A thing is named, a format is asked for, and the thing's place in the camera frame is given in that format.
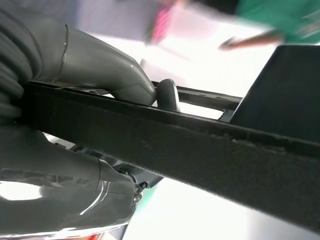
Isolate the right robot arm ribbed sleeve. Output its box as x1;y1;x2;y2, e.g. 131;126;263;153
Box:
0;9;43;125

